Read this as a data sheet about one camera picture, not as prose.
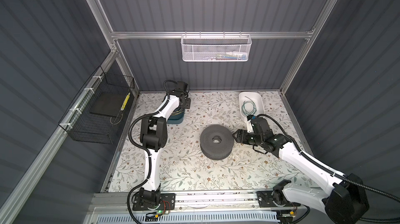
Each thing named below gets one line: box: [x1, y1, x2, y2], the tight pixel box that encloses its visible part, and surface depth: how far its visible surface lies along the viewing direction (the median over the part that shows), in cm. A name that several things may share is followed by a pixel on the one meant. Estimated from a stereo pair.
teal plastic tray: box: [166, 107, 185, 125], surface depth 104 cm
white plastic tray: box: [238, 91, 266, 118], surface depth 114 cm
